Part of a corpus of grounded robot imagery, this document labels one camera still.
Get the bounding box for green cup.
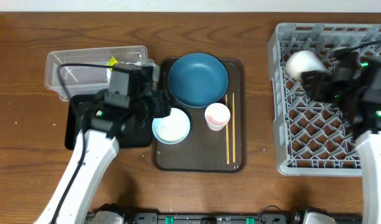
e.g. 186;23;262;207
285;50;326;82

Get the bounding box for yellow snack wrapper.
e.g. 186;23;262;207
106;57;119;71

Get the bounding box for pink cup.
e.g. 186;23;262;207
204;103;230;131

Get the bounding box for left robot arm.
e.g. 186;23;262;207
36;89;174;223

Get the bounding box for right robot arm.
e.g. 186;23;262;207
294;51;381;223

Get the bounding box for grey dishwasher rack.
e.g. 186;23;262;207
268;22;381;177

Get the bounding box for clear plastic waste bin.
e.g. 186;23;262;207
45;45;154;101

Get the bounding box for black tray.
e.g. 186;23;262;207
64;94;153;150

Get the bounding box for light blue rice bowl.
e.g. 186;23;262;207
152;108;191;144

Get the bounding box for dark blue bowl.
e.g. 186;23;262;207
167;53;228;108

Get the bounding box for brown serving tray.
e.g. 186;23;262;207
152;58;247;173

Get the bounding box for left wooden chopstick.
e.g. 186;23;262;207
225;94;230;165

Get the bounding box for wooden chopstick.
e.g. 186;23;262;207
232;92;236;163
225;94;230;165

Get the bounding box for right wooden chopstick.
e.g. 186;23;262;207
232;92;236;163

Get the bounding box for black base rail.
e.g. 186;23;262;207
84;203;362;224

